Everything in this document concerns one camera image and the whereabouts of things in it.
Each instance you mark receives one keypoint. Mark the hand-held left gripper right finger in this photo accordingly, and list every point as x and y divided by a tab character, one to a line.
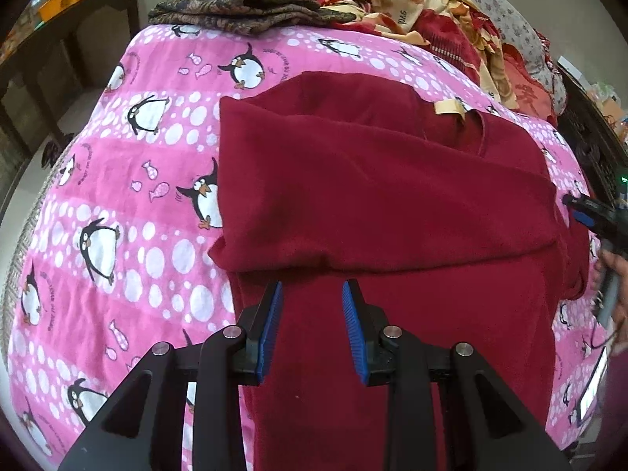
354	333

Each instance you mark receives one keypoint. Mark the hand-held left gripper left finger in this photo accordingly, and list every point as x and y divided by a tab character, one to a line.
271	333

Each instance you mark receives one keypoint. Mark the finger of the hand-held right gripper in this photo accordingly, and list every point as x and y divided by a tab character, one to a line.
585	218

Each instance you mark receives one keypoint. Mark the maroon knit sweater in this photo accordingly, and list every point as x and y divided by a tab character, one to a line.
373	196

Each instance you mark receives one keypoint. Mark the person's right hand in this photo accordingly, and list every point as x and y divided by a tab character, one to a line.
622	279

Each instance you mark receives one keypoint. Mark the dark carved wooden headboard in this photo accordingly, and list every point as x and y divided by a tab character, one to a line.
586	137

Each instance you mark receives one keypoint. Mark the clutter of small packets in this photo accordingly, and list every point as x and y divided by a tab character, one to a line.
611	103

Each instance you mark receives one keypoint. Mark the white smartphone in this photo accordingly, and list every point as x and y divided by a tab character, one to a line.
593	385

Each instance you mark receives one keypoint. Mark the white cardboard box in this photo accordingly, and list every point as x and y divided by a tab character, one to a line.
569	66

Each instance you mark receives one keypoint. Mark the pink penguin print blanket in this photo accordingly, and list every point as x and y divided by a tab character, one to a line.
147	235

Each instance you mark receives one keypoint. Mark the grey floral pillow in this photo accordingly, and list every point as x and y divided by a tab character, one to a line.
495	5

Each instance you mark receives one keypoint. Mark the red and yellow floral quilt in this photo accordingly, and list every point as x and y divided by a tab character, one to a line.
441	34

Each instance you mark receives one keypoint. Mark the dark slipper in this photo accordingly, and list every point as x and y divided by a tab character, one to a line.
51	154

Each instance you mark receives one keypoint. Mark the folded brown patterned cloth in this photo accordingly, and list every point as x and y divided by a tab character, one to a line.
245	10

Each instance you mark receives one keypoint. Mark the dark wooden table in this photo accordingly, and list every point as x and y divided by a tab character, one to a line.
115	7

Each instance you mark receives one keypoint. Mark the orange plastic bowl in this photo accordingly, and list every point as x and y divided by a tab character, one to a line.
61	2

